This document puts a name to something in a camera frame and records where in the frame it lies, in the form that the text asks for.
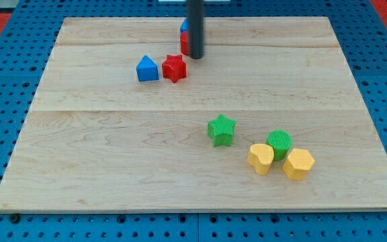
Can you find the yellow heart block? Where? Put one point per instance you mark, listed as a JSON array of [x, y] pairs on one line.
[[260, 156]]

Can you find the light wooden board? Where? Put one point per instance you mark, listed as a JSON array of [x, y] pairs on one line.
[[96, 140]]

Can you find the blue cube block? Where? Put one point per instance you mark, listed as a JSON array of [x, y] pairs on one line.
[[184, 26]]

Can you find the green star block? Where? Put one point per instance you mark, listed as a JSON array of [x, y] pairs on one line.
[[221, 130]]

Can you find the red block behind rod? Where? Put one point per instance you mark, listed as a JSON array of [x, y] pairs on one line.
[[184, 43]]

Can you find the yellow hexagon block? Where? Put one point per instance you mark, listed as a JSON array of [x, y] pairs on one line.
[[298, 164]]

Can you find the blue triangle block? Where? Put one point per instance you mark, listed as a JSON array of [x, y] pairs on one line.
[[147, 69]]

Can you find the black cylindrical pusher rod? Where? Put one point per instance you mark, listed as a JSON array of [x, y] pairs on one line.
[[195, 21]]

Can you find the green cylinder block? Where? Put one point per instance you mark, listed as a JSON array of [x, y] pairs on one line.
[[280, 141]]

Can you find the red star block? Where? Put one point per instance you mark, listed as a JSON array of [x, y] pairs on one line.
[[174, 68]]

